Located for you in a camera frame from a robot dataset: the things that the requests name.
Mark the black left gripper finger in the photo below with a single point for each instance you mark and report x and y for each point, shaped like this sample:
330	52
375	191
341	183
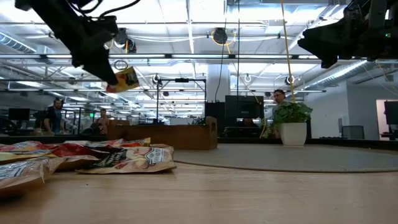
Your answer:
102	73

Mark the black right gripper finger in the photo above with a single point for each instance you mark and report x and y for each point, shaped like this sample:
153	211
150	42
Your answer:
329	40
326	63

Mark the yellow mango tea packet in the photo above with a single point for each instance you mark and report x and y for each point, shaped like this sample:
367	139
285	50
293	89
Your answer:
126	79

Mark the white tea packet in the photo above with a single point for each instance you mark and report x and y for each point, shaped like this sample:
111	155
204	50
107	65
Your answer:
93	143

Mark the orange tea packet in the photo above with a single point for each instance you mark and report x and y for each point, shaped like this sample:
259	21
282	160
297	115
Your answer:
136	143

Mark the red tea packet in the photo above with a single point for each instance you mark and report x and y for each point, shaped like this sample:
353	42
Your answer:
71	150

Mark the brown wooden tea box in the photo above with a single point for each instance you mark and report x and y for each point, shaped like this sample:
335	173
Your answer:
161	135

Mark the cream foil tea packet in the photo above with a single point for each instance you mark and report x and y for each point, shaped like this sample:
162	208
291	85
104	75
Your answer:
21	174

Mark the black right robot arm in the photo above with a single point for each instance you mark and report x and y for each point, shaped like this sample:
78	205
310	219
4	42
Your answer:
392	46

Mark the vanilla cinnamon apple tea packet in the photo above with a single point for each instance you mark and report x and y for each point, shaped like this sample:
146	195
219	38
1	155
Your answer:
133	160

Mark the pale tea packet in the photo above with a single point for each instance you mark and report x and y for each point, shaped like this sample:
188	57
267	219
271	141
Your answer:
18	145

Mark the person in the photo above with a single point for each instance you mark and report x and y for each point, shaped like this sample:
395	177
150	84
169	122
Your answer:
56	118
279	96
102	123

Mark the grey cabinet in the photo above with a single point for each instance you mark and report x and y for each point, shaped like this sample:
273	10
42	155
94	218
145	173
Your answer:
353	132

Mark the green plant in white pot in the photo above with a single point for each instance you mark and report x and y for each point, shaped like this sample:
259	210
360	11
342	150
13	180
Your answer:
292	133

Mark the grey round mat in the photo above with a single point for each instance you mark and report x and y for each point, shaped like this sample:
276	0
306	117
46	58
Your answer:
295	158

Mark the black cabinet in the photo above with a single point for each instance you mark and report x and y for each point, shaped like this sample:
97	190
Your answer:
214	118

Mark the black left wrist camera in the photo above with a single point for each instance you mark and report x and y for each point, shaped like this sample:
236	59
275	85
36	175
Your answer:
110	26

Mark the black frame stand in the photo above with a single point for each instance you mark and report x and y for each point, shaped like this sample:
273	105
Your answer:
182	80

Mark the black table edge rail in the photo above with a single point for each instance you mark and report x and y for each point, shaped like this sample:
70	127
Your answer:
342	142

